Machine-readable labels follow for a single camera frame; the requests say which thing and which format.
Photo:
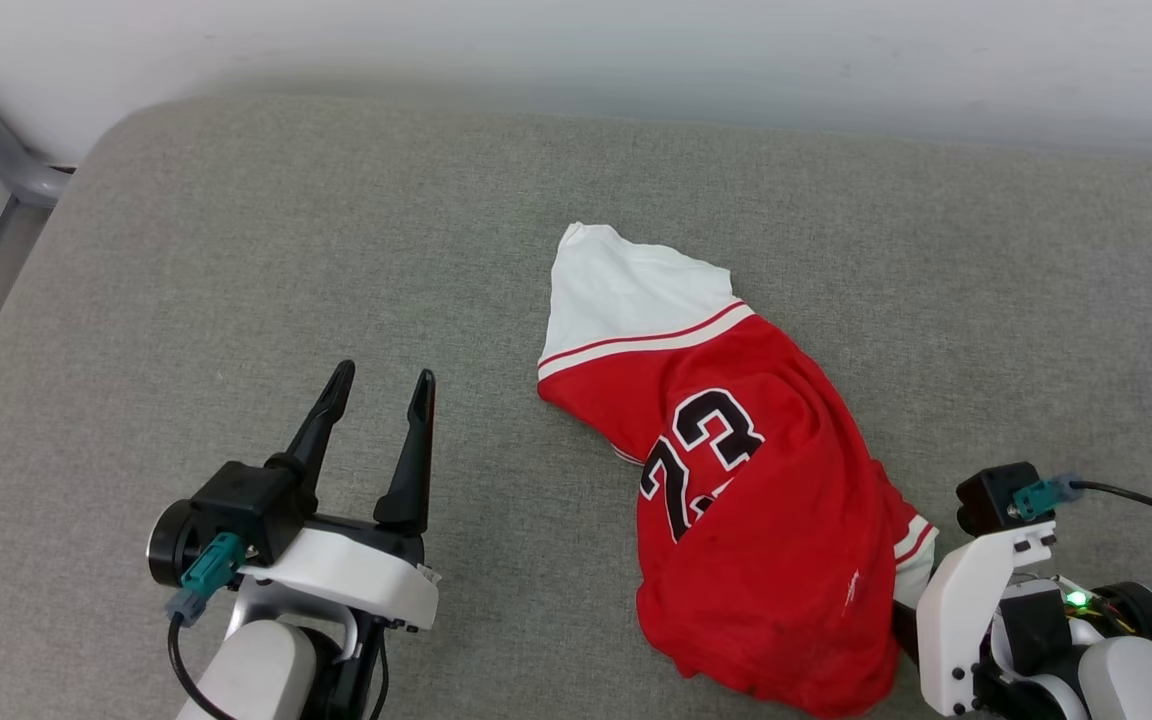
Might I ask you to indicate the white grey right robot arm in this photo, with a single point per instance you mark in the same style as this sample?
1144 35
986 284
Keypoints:
1136 680

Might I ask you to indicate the grey metal frame rail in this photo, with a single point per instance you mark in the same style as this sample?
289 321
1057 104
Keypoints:
21 175

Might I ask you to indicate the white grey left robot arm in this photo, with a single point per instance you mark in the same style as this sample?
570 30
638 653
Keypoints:
256 670

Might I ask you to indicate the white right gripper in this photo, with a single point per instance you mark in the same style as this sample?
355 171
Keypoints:
951 620

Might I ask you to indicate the red white number 23 jersey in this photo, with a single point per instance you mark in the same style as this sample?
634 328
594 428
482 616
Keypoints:
766 540

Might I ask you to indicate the grey fabric sofa seat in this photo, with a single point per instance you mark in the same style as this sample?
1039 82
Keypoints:
236 250

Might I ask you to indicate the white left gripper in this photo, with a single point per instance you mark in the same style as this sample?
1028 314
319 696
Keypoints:
356 580

